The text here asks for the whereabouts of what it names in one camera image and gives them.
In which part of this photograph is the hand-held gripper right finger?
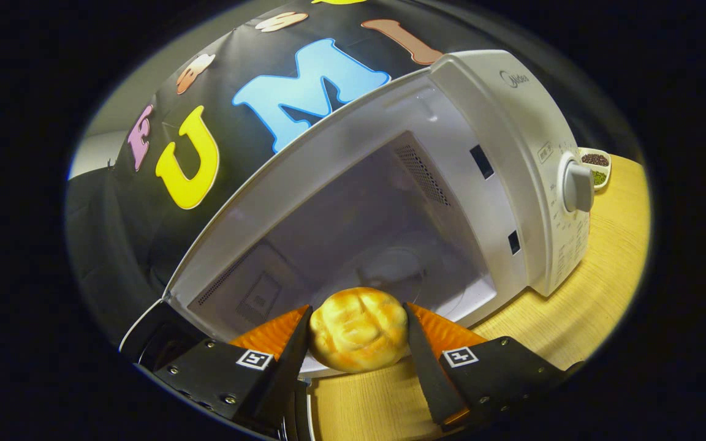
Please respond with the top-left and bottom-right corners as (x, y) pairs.
(403, 301), (580, 428)

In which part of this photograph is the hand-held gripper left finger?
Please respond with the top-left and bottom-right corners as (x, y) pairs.
(154, 304), (314, 431)

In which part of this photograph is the golden bread bun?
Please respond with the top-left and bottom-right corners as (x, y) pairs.
(309, 287), (410, 373)

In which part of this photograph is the white microwave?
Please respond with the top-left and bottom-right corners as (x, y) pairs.
(119, 49), (596, 380)

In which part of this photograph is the white sectioned condiment dish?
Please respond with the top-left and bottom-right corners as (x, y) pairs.
(579, 147), (612, 192)

